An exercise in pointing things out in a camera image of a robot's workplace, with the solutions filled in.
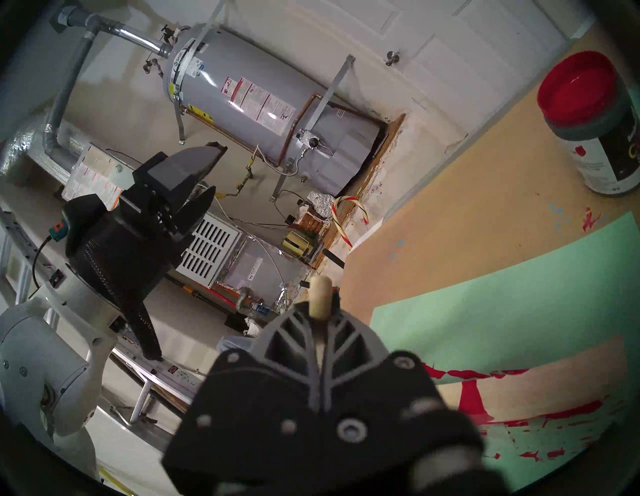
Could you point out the wood plank with red paint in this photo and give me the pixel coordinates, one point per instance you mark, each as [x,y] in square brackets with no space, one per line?
[550,385]

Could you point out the grey metal vent pipe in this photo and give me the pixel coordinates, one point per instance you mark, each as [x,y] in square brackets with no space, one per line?
[65,100]

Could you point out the silver door knob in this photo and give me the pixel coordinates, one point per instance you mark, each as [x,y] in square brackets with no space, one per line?
[392,57]

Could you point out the brown board table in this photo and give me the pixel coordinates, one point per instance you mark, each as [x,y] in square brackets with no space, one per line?
[475,225]

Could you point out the grey water heater tank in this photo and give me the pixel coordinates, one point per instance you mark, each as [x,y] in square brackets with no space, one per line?
[340,135]

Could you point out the aluminium ladder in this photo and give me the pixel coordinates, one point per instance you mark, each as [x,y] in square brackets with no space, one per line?
[160,375]

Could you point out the green paper sheet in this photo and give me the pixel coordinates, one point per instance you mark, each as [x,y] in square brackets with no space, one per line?
[500,310]

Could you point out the grey bryant furnace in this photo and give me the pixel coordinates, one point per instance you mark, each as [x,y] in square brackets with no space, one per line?
[210,250]

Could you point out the yellow metal can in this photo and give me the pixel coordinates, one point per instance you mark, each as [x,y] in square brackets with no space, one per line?
[297,246]

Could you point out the red paint sample jar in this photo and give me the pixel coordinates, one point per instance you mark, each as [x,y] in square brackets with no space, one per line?
[600,165]

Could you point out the foil wrapped object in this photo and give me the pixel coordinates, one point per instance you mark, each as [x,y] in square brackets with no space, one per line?
[320,202]

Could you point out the silver foil duct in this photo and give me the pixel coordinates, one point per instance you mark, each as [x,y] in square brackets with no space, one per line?
[30,145]

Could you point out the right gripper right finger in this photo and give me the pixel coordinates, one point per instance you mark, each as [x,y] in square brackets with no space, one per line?
[370,380]

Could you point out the blue cloth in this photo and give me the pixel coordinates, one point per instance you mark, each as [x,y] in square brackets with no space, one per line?
[235,342]

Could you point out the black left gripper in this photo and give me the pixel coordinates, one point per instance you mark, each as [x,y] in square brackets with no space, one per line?
[115,245]

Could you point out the white platform with wood top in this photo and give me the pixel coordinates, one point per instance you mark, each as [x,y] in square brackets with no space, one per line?
[415,145]

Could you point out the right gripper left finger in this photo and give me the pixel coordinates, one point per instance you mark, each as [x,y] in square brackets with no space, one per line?
[250,400]

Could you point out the gas pipe with yellow valve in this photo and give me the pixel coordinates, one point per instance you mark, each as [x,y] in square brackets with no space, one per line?
[245,176]

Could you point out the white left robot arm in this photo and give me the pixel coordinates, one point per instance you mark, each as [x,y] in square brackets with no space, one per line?
[40,360]

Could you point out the striped candy cane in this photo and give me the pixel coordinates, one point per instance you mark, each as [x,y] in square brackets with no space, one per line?
[336,220]

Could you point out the white panel door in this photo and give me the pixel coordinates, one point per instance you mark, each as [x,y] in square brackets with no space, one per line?
[450,65]

